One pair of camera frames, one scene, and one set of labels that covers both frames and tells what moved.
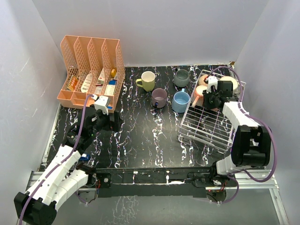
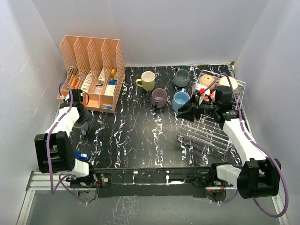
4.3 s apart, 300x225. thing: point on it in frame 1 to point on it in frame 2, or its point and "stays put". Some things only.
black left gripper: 117,121 to 85,109
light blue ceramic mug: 180,101 stays put
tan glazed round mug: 202,80 stays put
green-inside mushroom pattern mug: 228,78 stays put
